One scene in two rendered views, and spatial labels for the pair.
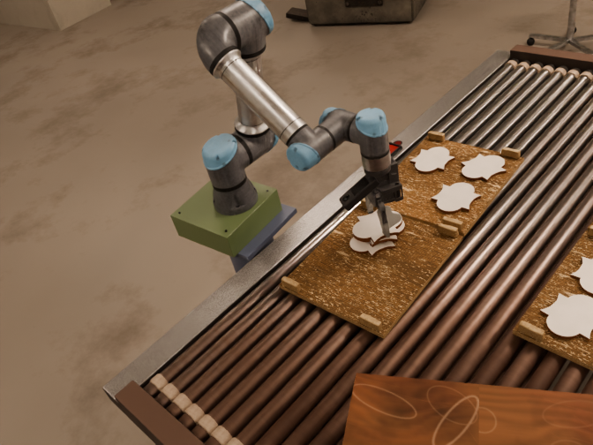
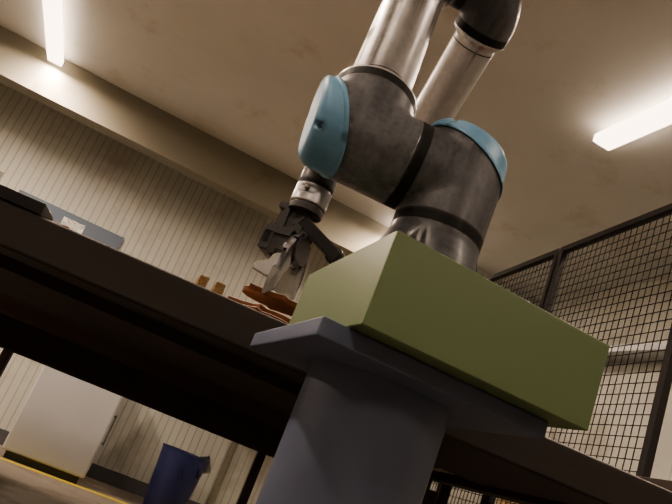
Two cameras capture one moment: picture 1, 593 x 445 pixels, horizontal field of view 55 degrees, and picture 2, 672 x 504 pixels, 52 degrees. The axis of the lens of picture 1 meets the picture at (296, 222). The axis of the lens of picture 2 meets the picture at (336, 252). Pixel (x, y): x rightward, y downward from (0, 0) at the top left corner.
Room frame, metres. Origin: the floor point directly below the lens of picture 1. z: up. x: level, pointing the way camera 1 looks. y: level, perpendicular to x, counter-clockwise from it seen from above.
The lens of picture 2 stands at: (2.34, 0.49, 0.73)
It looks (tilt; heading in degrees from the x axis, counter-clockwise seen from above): 17 degrees up; 210
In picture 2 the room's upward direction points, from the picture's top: 22 degrees clockwise
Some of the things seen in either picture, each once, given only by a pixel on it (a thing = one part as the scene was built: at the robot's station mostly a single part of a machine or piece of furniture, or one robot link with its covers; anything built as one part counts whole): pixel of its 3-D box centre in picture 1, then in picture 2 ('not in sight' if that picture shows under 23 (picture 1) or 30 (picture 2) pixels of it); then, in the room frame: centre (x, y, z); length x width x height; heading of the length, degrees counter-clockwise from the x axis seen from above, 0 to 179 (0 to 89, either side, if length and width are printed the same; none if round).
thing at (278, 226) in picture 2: (381, 182); (291, 234); (1.24, -0.25, 1.14); 0.09 x 0.08 x 0.12; 99
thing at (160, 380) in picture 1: (376, 188); not in sight; (1.53, -0.29, 0.90); 1.95 x 0.05 x 0.05; 128
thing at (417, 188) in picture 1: (444, 180); not in sight; (1.45, -0.49, 0.93); 0.41 x 0.35 x 0.02; 132
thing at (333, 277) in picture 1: (371, 262); not in sight; (1.17, -0.18, 0.93); 0.41 x 0.35 x 0.02; 131
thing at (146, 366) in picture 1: (360, 185); (125, 280); (1.59, -0.25, 0.89); 2.08 x 0.09 x 0.06; 128
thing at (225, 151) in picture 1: (224, 159); (449, 182); (1.58, 0.17, 1.13); 0.13 x 0.12 x 0.14; 127
